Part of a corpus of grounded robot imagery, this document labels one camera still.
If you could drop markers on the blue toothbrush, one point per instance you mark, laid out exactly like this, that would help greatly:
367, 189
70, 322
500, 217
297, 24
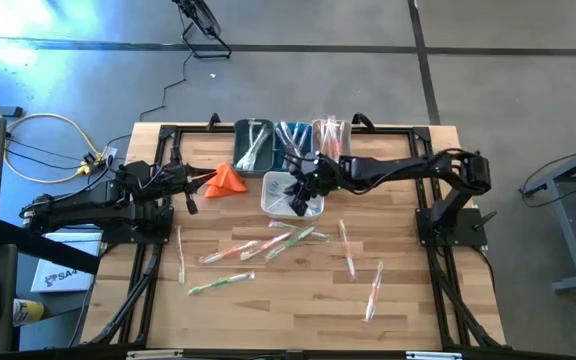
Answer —
278, 190
285, 197
280, 202

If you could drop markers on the white plastic bin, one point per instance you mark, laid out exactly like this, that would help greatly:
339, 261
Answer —
268, 212

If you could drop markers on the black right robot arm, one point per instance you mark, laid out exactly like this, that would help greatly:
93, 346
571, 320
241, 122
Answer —
393, 170

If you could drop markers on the purple toothbrush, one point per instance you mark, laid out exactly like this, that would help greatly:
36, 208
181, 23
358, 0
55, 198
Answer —
302, 135
282, 132
285, 140
295, 137

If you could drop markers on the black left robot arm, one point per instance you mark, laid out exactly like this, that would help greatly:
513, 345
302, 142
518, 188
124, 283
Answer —
78, 210

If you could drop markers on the green toothbrush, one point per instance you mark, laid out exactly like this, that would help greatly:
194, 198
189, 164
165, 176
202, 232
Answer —
253, 160
254, 135
290, 243
218, 284
258, 140
248, 155
260, 150

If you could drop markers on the orange toothbrush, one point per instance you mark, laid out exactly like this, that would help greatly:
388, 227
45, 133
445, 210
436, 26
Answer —
322, 137
334, 132
325, 131
329, 140
346, 247
228, 251
344, 132
374, 292
339, 140
181, 250

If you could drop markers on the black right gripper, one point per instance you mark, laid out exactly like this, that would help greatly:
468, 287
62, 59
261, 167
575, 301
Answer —
323, 175

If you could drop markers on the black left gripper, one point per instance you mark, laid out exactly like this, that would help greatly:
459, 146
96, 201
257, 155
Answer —
158, 182

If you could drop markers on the silver metal bracket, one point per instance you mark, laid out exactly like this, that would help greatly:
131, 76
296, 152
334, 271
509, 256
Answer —
153, 355
433, 356

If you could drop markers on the teal plastic bin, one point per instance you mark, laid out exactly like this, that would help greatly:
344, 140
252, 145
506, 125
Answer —
278, 162

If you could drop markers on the translucent clear plastic bin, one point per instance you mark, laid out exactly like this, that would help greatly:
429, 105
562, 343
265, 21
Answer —
315, 145

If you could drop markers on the white box with label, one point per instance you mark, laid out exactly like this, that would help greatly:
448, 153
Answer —
63, 282

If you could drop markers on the slate grey plastic bin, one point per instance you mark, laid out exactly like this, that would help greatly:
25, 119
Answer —
240, 170

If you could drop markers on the yellow can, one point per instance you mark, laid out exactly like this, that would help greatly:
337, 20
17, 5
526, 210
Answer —
28, 312

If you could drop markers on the black clamp mount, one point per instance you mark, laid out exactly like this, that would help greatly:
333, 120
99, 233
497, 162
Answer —
360, 120
214, 122

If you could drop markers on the orange cloth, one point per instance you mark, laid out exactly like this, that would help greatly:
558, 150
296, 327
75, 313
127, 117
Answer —
225, 182

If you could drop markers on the grey desk frame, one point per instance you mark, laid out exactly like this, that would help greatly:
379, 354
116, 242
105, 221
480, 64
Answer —
568, 240

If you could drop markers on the black floor fan stand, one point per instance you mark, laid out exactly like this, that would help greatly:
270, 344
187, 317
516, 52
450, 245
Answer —
203, 17

